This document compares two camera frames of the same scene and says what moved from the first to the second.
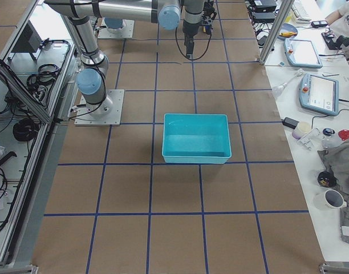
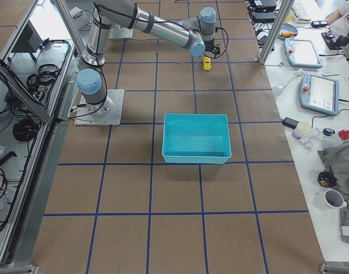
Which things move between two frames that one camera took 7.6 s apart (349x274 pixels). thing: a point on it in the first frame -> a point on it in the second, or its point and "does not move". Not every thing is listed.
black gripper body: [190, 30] -> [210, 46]
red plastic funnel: [344, 133] does not move
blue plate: [287, 31] does not move
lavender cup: [302, 128] does not move
